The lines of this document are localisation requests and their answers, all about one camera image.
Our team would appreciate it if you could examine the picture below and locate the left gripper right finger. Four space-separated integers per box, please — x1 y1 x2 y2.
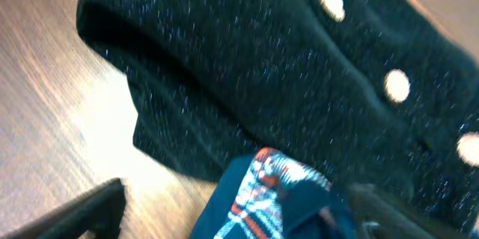
348 184 469 239

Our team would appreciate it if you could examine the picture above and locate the red blue plaid garment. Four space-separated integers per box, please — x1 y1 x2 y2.
190 148 356 239

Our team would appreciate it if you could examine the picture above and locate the black knit garment with buttons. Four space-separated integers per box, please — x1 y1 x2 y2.
76 0 478 233

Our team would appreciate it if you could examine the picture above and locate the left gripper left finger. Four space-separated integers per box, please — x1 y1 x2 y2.
3 178 126 239

